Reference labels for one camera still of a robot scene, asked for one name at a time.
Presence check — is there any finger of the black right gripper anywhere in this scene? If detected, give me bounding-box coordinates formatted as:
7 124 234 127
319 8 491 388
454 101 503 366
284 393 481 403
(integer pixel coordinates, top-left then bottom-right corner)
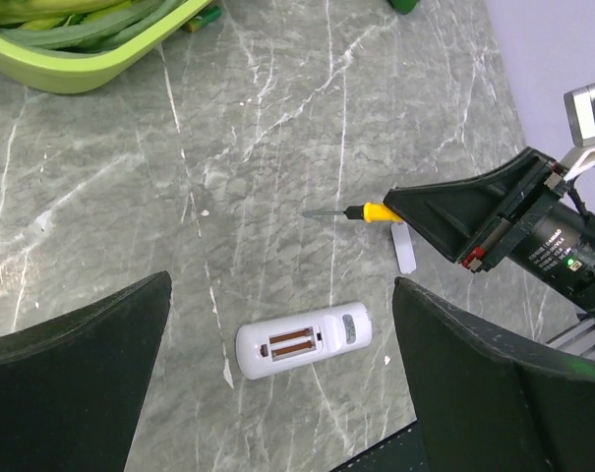
384 147 557 261

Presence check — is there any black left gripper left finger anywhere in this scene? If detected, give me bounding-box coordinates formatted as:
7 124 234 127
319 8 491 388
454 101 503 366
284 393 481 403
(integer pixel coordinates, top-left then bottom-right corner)
0 271 172 471

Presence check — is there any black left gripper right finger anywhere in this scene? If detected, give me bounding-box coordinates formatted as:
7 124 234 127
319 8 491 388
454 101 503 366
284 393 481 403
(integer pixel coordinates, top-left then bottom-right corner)
392 277 595 471

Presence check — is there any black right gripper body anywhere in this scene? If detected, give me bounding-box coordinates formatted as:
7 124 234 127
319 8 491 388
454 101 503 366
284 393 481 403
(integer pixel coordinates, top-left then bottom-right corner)
456 176 595 328

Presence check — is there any white remote battery cover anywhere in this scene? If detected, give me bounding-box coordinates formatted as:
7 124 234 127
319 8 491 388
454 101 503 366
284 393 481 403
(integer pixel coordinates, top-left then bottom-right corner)
391 222 417 274

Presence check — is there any yellow handled screwdriver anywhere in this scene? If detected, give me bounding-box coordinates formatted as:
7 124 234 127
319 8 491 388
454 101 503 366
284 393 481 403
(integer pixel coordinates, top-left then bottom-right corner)
302 203 404 223

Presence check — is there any dark green bok choy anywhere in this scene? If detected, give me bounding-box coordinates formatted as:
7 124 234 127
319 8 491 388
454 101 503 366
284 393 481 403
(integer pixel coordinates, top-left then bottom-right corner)
388 0 419 15

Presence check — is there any light green plastic basket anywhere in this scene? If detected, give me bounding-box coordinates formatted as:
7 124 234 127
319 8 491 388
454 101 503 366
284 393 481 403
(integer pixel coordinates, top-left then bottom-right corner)
0 1 209 94

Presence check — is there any green bean bundle toy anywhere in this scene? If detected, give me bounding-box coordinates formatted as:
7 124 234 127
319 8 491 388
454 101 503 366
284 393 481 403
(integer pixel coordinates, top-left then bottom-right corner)
0 1 183 52

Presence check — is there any yellow chili pepper toy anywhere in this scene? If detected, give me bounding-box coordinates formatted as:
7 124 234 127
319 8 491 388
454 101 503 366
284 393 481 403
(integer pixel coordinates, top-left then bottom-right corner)
0 0 126 26

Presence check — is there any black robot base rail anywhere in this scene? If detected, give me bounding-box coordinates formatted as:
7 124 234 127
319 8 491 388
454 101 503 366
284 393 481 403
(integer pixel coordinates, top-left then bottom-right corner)
334 421 430 472

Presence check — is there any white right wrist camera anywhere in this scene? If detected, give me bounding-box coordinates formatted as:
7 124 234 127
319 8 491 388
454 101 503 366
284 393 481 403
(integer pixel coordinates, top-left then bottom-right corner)
559 83 595 191

